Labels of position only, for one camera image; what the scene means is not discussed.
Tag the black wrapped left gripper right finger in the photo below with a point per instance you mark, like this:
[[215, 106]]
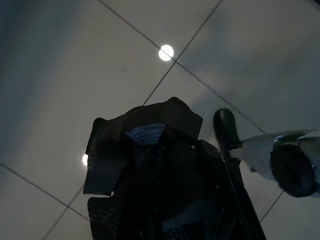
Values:
[[185, 175]]

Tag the black wrapped left gripper left finger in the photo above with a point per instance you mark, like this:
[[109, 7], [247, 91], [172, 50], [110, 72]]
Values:
[[105, 155]]

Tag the black robot foot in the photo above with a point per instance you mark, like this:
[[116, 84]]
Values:
[[226, 130]]

